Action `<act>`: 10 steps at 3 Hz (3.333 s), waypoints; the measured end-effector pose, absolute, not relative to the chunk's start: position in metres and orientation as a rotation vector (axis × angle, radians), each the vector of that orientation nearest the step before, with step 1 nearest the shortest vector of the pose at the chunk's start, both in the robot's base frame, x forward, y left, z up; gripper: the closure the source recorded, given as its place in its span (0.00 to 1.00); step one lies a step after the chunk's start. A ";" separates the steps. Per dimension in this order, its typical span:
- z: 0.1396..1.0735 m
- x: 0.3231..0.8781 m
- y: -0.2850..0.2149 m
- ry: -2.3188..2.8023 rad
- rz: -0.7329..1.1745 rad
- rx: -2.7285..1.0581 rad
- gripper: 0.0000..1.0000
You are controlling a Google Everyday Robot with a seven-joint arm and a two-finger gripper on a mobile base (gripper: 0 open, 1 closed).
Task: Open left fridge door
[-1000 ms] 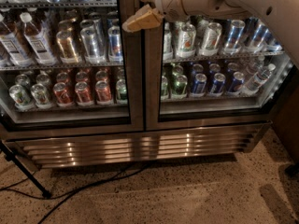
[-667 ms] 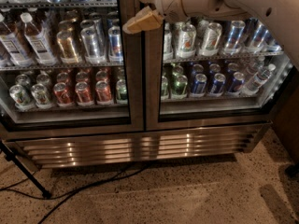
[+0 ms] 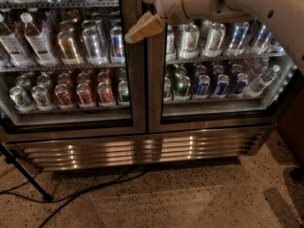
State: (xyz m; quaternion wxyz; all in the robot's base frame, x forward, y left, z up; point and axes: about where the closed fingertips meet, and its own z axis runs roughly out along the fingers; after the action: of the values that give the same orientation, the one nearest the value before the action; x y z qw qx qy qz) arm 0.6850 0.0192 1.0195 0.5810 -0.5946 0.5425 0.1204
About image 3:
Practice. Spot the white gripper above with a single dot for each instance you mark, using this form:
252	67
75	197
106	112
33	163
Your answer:
173	2

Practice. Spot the glass fridge door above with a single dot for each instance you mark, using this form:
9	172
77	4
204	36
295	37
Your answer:
262	50
76	122

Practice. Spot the white orange tall can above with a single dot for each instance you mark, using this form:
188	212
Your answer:
189	35

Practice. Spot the black tripod leg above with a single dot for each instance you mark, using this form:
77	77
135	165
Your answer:
10	159

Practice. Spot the green soda can left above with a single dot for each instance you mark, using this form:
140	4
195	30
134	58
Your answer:
123	93

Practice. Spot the green soda can right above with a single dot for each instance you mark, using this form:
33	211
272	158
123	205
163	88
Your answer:
182	88

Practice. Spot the stainless fridge bottom grille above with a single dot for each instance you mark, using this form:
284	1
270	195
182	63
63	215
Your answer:
52	156

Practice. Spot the tea bottle white label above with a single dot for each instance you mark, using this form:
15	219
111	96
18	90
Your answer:
38	38

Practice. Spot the dark wooden cabinet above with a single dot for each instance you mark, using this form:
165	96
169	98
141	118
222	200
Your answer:
291	123

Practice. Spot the green white soda can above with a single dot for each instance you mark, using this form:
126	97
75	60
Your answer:
22	100

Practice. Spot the gold tall can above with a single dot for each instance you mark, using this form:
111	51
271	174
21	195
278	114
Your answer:
71	54

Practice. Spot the red soda can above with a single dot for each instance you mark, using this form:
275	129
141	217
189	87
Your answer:
64	96
85	95
105	94

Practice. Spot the blue soda can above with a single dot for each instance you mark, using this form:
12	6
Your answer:
221	86
242	80
202	86

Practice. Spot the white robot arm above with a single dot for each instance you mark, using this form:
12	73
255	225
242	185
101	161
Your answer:
283	18

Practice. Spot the clear water bottle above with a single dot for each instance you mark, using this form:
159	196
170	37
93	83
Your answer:
262	81

